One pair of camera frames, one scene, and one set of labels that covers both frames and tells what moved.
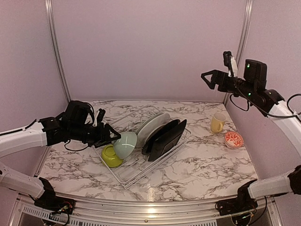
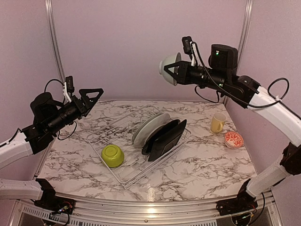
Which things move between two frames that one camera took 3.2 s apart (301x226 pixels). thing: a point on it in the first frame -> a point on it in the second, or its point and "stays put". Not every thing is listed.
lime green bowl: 109,157 stays put
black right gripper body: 225,86 -> 186,78
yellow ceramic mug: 217,122 stays put
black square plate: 162,144 stays put
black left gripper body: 91,137 -> 76,112
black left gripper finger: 108,127 -> 88,102
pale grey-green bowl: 124,147 -> 169,60
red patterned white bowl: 233,140 stays put
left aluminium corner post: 49,5 stays put
